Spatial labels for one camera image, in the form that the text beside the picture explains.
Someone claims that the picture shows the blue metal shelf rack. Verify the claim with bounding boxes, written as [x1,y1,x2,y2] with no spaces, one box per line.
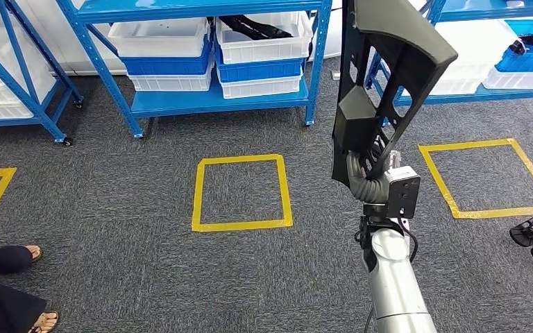
[0,0,85,148]
[55,0,335,139]
[365,0,533,123]

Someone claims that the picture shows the person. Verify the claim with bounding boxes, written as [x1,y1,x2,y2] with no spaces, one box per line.
[0,224,60,333]

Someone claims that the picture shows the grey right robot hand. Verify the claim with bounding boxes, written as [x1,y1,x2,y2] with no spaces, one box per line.
[360,137,403,181]

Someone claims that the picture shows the white plastic bin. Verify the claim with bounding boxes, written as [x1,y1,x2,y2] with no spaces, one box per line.
[0,25,59,122]
[217,69,305,100]
[108,17,211,59]
[127,60,215,92]
[482,66,533,91]
[402,18,521,96]
[214,11,315,66]

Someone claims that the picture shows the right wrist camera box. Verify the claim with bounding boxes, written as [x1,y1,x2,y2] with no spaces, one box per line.
[383,165,422,221]

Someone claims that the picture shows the black plastic plate frame part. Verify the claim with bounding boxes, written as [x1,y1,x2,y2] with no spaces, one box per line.
[330,0,459,189]

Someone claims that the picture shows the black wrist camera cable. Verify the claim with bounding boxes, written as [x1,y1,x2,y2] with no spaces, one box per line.
[397,214,420,264]

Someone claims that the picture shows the black plastic parts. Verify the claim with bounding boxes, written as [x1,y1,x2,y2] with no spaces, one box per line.
[218,15,294,42]

